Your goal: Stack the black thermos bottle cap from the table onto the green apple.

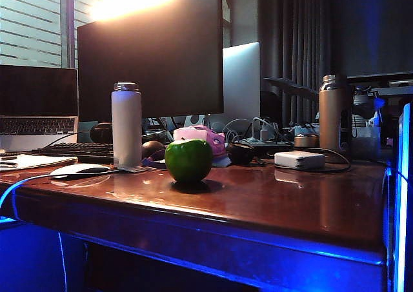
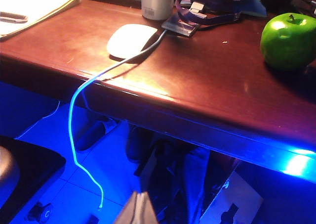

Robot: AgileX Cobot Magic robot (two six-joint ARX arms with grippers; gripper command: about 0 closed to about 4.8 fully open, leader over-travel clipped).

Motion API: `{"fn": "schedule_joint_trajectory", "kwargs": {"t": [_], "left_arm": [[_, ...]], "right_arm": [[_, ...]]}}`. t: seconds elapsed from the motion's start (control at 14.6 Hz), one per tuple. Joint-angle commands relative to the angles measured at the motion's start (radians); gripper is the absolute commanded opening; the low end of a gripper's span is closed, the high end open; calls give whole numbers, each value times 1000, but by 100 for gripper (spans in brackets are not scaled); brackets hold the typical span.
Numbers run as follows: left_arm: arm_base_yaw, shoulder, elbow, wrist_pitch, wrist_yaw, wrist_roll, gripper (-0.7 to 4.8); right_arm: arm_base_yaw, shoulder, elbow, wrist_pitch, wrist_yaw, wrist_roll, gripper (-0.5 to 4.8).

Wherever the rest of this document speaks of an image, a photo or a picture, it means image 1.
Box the black thermos bottle cap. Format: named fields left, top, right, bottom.
left=227, top=142, right=256, bottom=165

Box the green apple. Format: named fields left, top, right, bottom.
left=164, top=139, right=214, bottom=184

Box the white thermos bottle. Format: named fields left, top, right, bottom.
left=111, top=82, right=143, bottom=170

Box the bronze thermos bottle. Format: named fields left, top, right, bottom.
left=318, top=74, right=354, bottom=155

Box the pink plush toy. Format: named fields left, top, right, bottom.
left=173, top=124, right=230, bottom=168

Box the black power strip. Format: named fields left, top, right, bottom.
left=232, top=136, right=295, bottom=151

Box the dark brown round object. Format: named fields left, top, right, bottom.
left=141, top=140, right=166, bottom=159

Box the silver display back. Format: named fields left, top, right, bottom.
left=222, top=41, right=261, bottom=122

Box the large black monitor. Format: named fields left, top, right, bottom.
left=77, top=0, right=225, bottom=122

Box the white power adapter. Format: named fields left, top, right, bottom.
left=273, top=151, right=326, bottom=171

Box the black tilted stand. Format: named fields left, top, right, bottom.
left=263, top=77, right=319, bottom=101

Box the black round speaker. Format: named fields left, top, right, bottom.
left=90, top=122, right=114, bottom=144

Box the black keyboard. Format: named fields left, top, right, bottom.
left=29, top=142, right=115, bottom=164

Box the white computer mouse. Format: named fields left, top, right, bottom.
left=49, top=163, right=111, bottom=180

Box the dark curtain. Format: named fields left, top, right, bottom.
left=257, top=0, right=413, bottom=125

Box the clear plastic container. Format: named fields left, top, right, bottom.
left=350, top=124, right=382, bottom=160

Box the white paper notebook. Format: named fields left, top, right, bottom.
left=0, top=153, right=79, bottom=171

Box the silver open laptop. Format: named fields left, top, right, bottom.
left=0, top=64, right=79, bottom=151

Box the purple strap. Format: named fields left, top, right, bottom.
left=141, top=155, right=167, bottom=170

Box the white cable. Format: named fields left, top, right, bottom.
left=0, top=171, right=68, bottom=292

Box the blue lit metal post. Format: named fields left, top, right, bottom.
left=390, top=102, right=413, bottom=292

